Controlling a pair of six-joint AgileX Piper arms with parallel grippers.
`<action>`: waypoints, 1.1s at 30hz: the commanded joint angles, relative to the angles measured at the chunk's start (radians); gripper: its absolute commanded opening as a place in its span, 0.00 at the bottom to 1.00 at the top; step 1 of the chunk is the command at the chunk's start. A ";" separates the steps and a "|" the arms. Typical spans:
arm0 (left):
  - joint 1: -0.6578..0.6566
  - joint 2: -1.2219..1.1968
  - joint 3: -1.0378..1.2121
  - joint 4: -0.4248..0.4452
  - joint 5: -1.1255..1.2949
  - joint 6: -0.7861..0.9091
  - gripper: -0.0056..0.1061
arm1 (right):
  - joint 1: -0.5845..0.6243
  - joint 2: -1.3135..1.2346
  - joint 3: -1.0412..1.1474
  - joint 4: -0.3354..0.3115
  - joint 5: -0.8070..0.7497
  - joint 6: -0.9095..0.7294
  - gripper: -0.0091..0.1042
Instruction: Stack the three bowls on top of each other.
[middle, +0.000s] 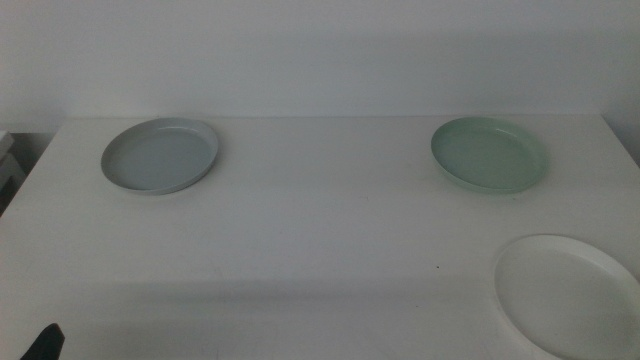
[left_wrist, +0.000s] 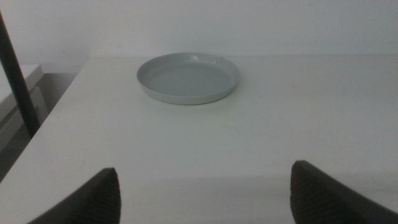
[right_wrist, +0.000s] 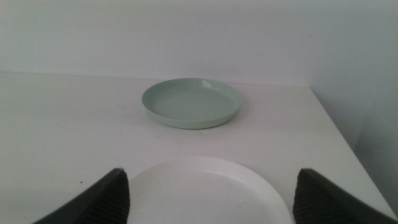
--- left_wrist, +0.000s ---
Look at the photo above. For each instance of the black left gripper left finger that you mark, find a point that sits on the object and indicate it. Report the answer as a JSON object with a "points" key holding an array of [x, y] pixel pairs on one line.
{"points": [[93, 202]]}

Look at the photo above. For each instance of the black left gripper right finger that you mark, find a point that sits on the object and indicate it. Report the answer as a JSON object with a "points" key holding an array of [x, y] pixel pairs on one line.
{"points": [[323, 199]]}

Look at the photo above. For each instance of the grey shallow bowl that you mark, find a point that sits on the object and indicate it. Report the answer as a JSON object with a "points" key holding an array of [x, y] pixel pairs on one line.
{"points": [[189, 81]]}

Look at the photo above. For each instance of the dark slanted pole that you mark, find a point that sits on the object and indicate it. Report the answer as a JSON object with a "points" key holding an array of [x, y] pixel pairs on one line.
{"points": [[17, 87]]}

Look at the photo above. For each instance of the white side furniture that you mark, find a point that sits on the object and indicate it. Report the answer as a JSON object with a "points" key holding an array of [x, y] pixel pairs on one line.
{"points": [[35, 74]]}

